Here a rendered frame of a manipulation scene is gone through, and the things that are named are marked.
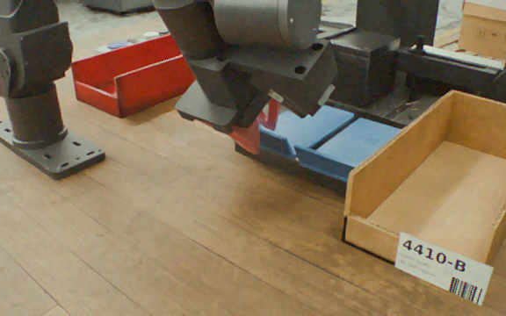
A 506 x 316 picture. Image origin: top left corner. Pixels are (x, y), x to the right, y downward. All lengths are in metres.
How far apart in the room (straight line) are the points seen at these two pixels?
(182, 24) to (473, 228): 0.31
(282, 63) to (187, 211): 0.18
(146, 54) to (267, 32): 0.51
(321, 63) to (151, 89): 0.37
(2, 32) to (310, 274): 0.39
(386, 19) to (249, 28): 0.62
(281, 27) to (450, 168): 0.30
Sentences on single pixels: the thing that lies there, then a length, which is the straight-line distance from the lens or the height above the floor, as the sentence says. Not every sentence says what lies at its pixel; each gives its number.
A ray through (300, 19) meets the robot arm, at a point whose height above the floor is 1.09.
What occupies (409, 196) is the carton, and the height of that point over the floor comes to 0.90.
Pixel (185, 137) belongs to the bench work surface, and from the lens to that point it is 0.59.
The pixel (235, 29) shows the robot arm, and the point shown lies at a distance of 0.34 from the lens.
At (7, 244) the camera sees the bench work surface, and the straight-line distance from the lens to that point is 0.47.
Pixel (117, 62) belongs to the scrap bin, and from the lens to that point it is 0.78.
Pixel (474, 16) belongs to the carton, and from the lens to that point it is 4.07.
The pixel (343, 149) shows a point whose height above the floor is 0.92.
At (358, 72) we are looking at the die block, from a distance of 0.67.
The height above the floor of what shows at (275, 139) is 0.94.
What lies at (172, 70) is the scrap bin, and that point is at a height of 0.94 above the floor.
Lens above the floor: 1.16
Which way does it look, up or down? 29 degrees down
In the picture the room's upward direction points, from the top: straight up
